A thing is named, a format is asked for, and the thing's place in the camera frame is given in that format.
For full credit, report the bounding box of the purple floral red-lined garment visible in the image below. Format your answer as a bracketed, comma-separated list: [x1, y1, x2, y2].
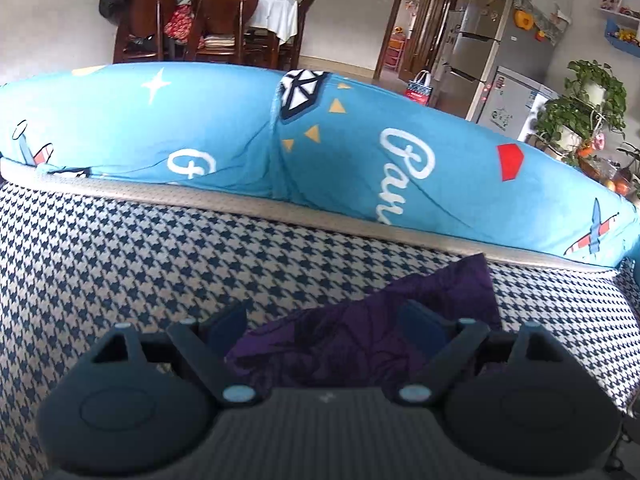
[226, 254, 501, 393]

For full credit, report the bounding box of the small leafy plant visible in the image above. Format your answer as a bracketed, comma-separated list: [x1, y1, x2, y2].
[617, 141, 640, 182]

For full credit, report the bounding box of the white clothed dining table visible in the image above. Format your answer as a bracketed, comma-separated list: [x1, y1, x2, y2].
[247, 0, 298, 46]

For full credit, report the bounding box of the green potted plant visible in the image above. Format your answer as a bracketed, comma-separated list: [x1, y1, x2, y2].
[533, 60, 627, 165]

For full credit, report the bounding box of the white chest freezer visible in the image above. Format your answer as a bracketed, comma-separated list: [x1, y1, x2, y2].
[477, 66, 559, 142]

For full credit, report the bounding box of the blue wall shelf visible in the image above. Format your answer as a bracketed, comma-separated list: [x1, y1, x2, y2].
[599, 0, 640, 58]

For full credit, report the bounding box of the dark wooden chair behind table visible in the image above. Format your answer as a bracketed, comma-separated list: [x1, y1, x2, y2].
[278, 0, 316, 70]

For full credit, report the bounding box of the blue cartoon print sofa backrest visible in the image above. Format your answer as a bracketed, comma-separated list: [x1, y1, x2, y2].
[1, 62, 639, 266]

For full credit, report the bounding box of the red white shopping bag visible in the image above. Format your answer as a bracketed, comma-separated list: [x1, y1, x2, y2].
[405, 70, 433, 106]

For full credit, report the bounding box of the silver refrigerator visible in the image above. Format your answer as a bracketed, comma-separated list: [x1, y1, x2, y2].
[435, 0, 573, 120]

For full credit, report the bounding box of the brown wooden chair left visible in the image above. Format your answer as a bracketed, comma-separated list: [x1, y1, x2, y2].
[113, 0, 177, 64]

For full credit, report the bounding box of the brown wooden chair right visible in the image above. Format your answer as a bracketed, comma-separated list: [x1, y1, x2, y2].
[184, 0, 258, 65]

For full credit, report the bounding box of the houndstooth sofa seat cover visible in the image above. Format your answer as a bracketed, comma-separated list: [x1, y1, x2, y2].
[1, 182, 639, 479]

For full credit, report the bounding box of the brown wooden chair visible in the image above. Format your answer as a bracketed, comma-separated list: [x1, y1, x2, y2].
[113, 0, 177, 64]
[184, 0, 258, 65]

